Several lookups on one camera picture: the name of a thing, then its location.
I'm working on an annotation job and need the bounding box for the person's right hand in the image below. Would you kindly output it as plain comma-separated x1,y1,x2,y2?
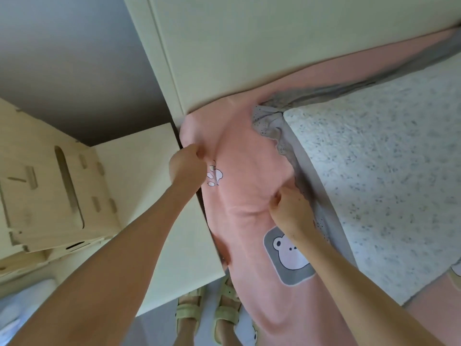
268,186,318,242

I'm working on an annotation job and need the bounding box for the person's left hand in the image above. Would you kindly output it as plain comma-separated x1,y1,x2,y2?
169,144,210,196

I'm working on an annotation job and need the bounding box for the pink bear print blanket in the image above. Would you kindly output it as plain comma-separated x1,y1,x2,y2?
179,28,461,346

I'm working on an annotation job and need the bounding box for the person's left forearm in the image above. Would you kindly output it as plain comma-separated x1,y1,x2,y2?
0,178,203,346

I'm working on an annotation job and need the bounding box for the person's right forearm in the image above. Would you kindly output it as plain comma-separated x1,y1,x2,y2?
288,221,446,346

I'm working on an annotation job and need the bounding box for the cream bedside cabinet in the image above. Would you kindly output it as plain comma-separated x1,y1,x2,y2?
94,122,227,318

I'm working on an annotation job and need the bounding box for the grey lace trimmed bed sheet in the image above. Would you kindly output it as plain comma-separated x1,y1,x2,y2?
251,31,461,271

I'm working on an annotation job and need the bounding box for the white speckled mattress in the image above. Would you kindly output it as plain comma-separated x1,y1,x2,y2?
283,56,461,307

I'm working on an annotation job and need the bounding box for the light green sandal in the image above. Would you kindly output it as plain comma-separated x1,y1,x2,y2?
213,277,242,346
175,285,206,346

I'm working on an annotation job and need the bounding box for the cream headboard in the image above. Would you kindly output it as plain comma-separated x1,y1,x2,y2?
122,0,461,117

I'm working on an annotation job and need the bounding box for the plywood slotted box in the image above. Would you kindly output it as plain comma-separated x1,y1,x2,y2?
0,97,122,278

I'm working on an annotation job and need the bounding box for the white blue cloth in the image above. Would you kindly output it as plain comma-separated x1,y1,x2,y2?
0,278,59,346

